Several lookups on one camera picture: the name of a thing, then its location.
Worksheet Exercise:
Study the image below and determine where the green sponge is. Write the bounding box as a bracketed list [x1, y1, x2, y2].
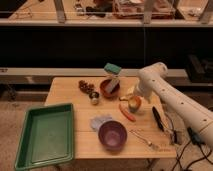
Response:
[104, 63, 121, 75]

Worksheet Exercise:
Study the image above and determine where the bunch of dark grapes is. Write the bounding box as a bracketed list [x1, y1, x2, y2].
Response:
[79, 80, 94, 94]

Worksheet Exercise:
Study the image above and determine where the small grey towel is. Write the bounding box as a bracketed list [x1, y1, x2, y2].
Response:
[90, 115, 112, 131]

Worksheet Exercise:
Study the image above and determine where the orange carrot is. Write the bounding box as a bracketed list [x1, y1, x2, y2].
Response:
[119, 104, 136, 122]

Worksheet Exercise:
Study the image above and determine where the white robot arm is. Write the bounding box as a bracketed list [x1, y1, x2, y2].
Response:
[134, 62, 213, 150]

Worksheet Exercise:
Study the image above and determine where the purple bowl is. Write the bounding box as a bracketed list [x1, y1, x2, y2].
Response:
[98, 121, 127, 151]

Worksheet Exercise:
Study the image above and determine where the small metal cup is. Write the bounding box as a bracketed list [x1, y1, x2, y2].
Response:
[89, 91, 99, 105]

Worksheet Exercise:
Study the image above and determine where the brown bowl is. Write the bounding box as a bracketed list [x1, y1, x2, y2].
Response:
[100, 79, 120, 98]

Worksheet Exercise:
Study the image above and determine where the green plastic tray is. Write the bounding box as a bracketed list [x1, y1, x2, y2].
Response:
[15, 103, 74, 171]

